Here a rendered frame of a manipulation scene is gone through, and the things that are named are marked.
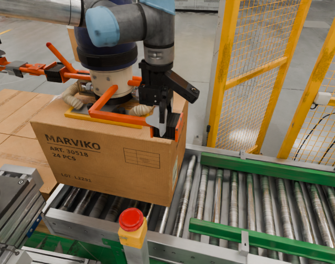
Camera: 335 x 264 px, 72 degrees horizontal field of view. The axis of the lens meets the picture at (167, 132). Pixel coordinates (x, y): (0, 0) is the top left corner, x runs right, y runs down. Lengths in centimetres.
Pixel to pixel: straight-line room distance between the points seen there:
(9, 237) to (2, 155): 97
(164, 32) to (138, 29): 6
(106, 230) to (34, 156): 80
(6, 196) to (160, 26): 68
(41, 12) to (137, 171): 66
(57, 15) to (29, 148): 136
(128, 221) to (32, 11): 56
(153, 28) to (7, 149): 158
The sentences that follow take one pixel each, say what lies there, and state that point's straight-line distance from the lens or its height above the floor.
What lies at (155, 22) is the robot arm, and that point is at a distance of 54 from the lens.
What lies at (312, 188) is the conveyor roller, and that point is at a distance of 162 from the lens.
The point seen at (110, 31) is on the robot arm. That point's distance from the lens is 51.
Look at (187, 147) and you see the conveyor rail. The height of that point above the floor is 59.
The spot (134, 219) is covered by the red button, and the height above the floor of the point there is 104.
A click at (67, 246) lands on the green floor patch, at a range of 194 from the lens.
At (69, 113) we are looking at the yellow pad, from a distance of 104.
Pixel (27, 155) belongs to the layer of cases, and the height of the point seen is 54.
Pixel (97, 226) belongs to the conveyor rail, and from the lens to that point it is 124.
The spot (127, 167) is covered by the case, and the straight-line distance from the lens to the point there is 101.
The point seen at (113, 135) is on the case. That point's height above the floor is 108.
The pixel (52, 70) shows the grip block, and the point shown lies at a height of 124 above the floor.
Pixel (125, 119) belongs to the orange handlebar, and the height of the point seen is 122.
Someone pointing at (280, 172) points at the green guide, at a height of 60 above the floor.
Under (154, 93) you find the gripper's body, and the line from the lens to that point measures 62.
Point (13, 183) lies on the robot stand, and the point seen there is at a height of 104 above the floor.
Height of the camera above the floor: 164
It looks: 39 degrees down
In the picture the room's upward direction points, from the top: straight up
